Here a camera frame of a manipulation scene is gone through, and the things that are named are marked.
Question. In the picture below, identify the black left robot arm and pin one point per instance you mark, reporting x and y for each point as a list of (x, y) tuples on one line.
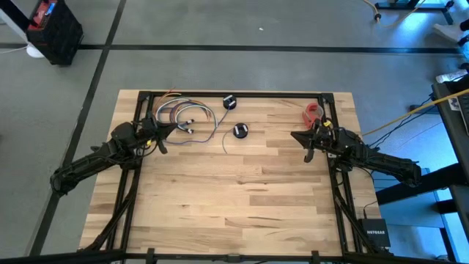
[(95, 159)]

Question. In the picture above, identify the red tape dispenser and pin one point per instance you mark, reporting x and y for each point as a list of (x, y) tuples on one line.
[(311, 111)]

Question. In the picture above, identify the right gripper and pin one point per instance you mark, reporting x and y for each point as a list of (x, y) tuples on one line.
[(320, 137)]

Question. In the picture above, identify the white stand foot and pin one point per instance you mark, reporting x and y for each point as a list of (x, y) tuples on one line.
[(34, 52)]

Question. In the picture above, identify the black equipment case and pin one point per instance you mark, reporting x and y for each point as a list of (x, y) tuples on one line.
[(62, 40)]

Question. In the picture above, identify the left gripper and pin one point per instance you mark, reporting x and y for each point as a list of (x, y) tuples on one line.
[(154, 132)]

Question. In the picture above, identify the red device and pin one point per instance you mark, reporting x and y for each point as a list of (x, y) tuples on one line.
[(40, 14)]

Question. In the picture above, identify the black network switch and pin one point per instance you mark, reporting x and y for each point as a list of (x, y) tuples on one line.
[(373, 232)]

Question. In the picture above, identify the person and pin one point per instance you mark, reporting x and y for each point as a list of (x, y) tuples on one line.
[(448, 33)]

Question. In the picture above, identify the black desk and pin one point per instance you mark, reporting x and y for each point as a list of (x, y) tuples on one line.
[(452, 146)]

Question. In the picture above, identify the black keyboard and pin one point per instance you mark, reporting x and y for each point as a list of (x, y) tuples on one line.
[(465, 117)]

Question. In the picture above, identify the black desk frame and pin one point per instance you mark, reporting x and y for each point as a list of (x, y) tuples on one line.
[(410, 5)]

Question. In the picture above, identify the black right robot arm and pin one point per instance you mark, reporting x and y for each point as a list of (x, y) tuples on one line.
[(373, 159)]

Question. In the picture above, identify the white sticker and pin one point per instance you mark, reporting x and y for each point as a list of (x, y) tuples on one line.
[(454, 104)]

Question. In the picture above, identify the black aluminium table frame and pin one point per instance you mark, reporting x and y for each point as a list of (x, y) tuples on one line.
[(234, 94)]

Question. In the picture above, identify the black diagonal beam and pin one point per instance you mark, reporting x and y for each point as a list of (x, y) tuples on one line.
[(421, 183)]

